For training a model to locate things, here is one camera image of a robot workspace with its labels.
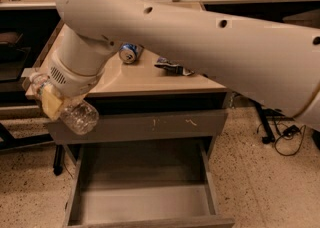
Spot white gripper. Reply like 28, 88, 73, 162
41, 51, 104, 120

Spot open grey middle drawer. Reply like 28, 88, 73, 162
63, 138, 234, 228

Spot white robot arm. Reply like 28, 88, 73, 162
50, 0, 320, 130

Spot clear plastic water bottle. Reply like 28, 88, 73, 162
29, 72, 99, 135

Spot closed grey top drawer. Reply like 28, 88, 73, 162
48, 109, 227, 144

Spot grey drawer cabinet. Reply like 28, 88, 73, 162
21, 0, 235, 228

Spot black cables on floor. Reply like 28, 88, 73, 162
255, 101, 313, 157

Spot blue soda can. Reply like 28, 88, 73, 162
119, 43, 143, 64

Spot blue chip bag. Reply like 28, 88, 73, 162
154, 57, 194, 76

